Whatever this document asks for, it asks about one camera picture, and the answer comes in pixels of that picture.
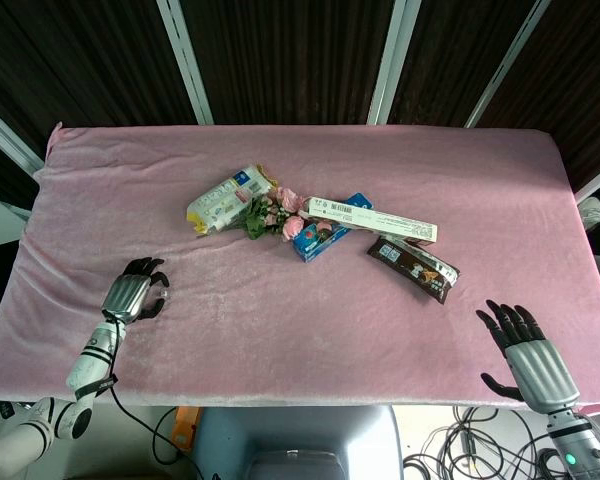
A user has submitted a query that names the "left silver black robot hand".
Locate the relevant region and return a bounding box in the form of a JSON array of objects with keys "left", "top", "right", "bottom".
[{"left": 102, "top": 257, "right": 171, "bottom": 324}]

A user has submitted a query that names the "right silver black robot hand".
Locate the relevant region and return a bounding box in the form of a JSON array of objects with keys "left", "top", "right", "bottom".
[{"left": 475, "top": 299, "right": 581, "bottom": 414}]

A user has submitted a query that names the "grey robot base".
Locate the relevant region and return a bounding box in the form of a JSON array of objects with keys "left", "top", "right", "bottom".
[{"left": 193, "top": 405, "right": 404, "bottom": 480}]

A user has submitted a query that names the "white yellow snack packet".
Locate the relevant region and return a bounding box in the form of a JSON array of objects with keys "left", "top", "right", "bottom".
[{"left": 185, "top": 163, "right": 277, "bottom": 235}]

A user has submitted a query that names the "orange object under table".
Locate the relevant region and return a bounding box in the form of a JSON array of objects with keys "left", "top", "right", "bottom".
[{"left": 171, "top": 406, "right": 202, "bottom": 452}]

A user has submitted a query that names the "dark brown snack bar wrapper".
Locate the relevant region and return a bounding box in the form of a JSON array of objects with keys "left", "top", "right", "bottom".
[{"left": 366, "top": 234, "right": 461, "bottom": 305}]

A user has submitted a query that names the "pink artificial flower bouquet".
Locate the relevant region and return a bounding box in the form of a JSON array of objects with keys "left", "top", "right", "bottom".
[{"left": 229, "top": 185, "right": 311, "bottom": 242}]

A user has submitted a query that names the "pink velvet table cloth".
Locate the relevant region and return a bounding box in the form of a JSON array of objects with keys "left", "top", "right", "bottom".
[{"left": 0, "top": 122, "right": 600, "bottom": 412}]

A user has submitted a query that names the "blue toothpaste box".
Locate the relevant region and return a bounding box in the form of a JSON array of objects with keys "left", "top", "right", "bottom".
[{"left": 291, "top": 192, "right": 374, "bottom": 264}]

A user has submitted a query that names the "long white cardboard box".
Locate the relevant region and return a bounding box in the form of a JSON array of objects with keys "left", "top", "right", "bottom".
[{"left": 302, "top": 195, "right": 439, "bottom": 246}]

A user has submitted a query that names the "tangle of black floor cables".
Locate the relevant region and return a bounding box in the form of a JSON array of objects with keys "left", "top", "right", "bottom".
[{"left": 402, "top": 405, "right": 600, "bottom": 480}]

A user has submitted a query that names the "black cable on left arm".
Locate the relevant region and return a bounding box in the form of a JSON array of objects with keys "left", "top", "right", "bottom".
[{"left": 101, "top": 317, "right": 201, "bottom": 480}]

